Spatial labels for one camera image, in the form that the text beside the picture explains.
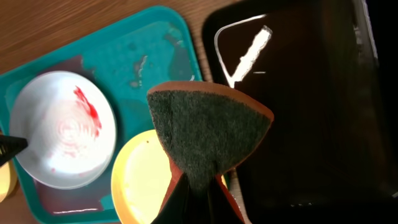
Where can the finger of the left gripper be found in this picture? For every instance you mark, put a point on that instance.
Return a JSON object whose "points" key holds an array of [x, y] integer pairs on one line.
{"points": [[10, 146]]}

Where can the yellow plate right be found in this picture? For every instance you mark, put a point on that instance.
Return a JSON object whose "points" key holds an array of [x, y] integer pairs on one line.
{"points": [[140, 179]]}

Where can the teal plastic tray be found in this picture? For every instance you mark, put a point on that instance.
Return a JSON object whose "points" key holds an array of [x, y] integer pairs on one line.
{"points": [[124, 60]]}

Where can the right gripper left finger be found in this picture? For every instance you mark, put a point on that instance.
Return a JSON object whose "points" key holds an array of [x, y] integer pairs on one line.
{"points": [[181, 207]]}

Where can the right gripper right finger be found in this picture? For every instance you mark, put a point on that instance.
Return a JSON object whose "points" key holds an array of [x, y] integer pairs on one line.
{"points": [[218, 206]]}

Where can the green-rimmed plate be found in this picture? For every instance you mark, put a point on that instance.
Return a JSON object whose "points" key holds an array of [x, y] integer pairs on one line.
{"points": [[8, 180]]}

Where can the light blue plate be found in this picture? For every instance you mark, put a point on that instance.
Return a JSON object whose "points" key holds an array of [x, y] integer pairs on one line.
{"points": [[70, 129]]}

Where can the black plastic tray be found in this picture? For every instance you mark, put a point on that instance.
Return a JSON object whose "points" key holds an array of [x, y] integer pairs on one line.
{"points": [[330, 155]]}

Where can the red sponge with green scourer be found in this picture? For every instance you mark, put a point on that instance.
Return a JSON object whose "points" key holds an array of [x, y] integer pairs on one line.
{"points": [[206, 129]]}

